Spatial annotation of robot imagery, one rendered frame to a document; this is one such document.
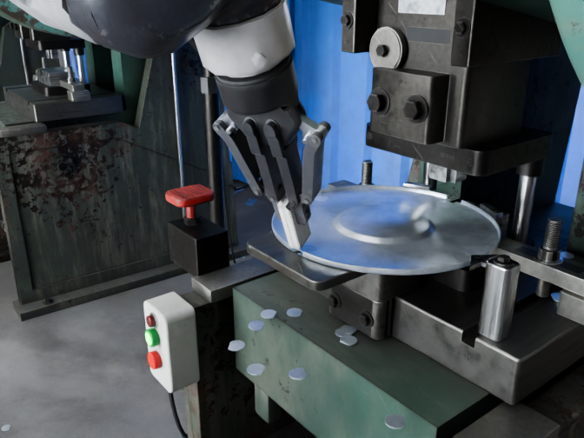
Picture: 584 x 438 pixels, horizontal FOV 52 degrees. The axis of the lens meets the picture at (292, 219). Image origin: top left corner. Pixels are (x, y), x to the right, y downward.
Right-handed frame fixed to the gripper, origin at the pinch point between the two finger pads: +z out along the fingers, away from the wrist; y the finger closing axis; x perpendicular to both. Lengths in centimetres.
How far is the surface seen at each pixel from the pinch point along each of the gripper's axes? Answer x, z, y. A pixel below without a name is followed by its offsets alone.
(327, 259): -2.7, 2.4, 4.9
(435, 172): 20.9, 7.8, 9.6
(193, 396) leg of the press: -9.5, 36.2, -22.1
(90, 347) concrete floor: 17, 96, -104
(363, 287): 2.3, 12.4, 6.0
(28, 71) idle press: 156, 91, -279
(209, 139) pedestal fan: 58, 39, -64
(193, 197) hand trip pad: 10.4, 11.1, -26.1
